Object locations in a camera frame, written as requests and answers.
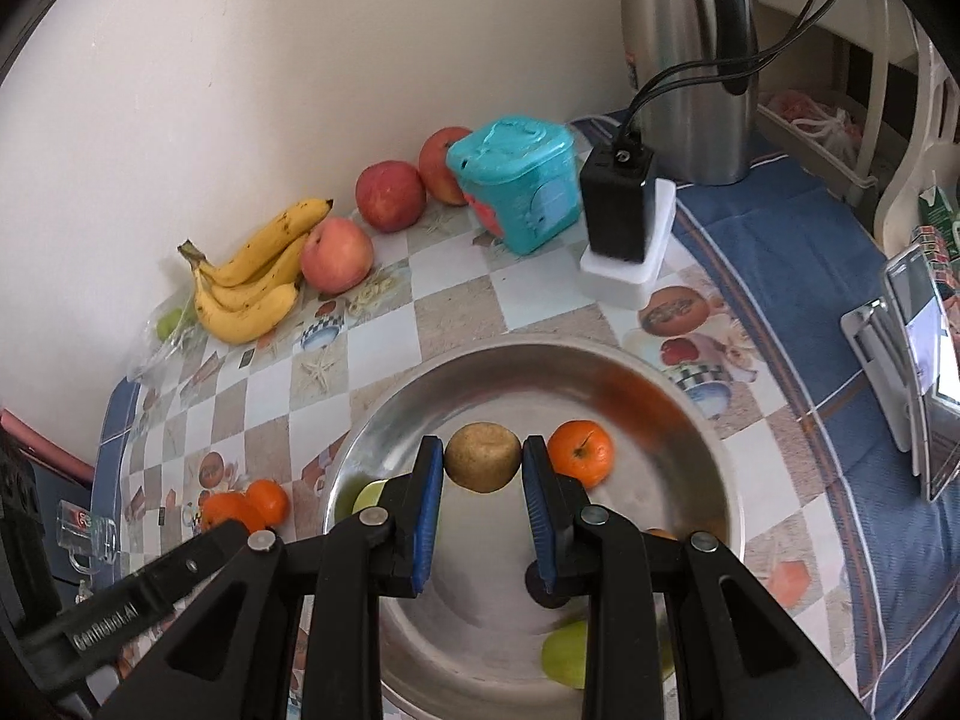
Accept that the clear plastic fruit tray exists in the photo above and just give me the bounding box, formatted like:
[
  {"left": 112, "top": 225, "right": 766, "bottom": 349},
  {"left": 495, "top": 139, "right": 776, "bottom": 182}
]
[{"left": 125, "top": 288, "right": 200, "bottom": 382}]

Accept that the patterned plastic tablecloth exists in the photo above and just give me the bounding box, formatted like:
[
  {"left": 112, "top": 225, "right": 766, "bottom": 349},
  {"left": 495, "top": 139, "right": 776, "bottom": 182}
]
[{"left": 94, "top": 145, "right": 958, "bottom": 718}]

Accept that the red right apple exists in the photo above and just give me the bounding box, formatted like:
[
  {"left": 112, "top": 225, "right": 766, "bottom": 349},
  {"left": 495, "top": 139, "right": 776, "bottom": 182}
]
[{"left": 418, "top": 127, "right": 470, "bottom": 206}]

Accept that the grey phone stand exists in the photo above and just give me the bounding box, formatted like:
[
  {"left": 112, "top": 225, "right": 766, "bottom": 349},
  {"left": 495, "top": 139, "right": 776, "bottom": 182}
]
[{"left": 839, "top": 298, "right": 913, "bottom": 454}]

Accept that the black power adapter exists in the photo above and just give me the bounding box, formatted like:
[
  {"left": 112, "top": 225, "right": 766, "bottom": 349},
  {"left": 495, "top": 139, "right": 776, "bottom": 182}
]
[{"left": 579, "top": 138, "right": 656, "bottom": 250}]

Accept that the pale red apple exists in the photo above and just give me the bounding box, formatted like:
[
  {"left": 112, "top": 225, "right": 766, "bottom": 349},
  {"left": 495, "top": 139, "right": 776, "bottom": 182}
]
[{"left": 299, "top": 218, "right": 374, "bottom": 294}]

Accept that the teal house-shaped box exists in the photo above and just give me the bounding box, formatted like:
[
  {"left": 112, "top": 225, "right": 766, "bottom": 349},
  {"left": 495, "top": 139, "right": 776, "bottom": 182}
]
[{"left": 446, "top": 115, "right": 581, "bottom": 255}]

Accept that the black power cable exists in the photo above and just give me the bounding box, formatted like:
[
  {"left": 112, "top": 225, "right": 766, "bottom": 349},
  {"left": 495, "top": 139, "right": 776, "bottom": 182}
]
[{"left": 618, "top": 0, "right": 847, "bottom": 148}]

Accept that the orange tangerine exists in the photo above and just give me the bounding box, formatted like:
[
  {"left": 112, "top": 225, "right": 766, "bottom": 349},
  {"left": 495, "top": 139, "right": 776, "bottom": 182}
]
[
  {"left": 245, "top": 479, "right": 291, "bottom": 528},
  {"left": 547, "top": 419, "right": 615, "bottom": 489},
  {"left": 200, "top": 491, "right": 267, "bottom": 533}
]

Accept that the green pear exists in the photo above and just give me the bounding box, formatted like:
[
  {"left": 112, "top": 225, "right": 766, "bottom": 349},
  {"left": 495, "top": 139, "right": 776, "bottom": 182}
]
[
  {"left": 540, "top": 619, "right": 675, "bottom": 691},
  {"left": 334, "top": 479, "right": 386, "bottom": 523}
]

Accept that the smartphone on stand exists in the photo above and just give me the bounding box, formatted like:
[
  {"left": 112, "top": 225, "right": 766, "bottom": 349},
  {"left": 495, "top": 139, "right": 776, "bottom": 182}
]
[{"left": 880, "top": 244, "right": 958, "bottom": 502}]

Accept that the clear glass mug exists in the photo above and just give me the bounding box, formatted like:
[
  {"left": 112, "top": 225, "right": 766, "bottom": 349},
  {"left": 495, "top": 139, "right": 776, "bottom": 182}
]
[{"left": 57, "top": 500, "right": 119, "bottom": 577}]

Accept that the large steel plate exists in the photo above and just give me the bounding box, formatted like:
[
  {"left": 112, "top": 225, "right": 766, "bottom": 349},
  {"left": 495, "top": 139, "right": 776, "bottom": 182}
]
[{"left": 320, "top": 335, "right": 745, "bottom": 718}]

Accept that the brown kiwi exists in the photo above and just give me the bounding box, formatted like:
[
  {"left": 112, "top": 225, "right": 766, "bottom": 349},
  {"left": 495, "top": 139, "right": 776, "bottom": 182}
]
[{"left": 444, "top": 422, "right": 521, "bottom": 494}]

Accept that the steel thermos jug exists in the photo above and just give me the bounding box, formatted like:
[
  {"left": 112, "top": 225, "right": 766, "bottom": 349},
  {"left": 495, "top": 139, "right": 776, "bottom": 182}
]
[{"left": 622, "top": 0, "right": 758, "bottom": 185}]

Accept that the white plastic chair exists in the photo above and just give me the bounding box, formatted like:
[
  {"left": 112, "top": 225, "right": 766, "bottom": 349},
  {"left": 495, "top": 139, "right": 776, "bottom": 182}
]
[{"left": 874, "top": 31, "right": 958, "bottom": 257}]

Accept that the yellow banana bunch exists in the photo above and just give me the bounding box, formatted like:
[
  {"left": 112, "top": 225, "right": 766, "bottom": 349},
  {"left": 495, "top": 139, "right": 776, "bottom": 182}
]
[{"left": 178, "top": 199, "right": 334, "bottom": 346}]

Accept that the dark red middle apple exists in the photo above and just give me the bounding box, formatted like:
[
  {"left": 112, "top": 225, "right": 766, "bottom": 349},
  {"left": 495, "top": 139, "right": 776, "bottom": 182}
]
[{"left": 355, "top": 160, "right": 427, "bottom": 232}]

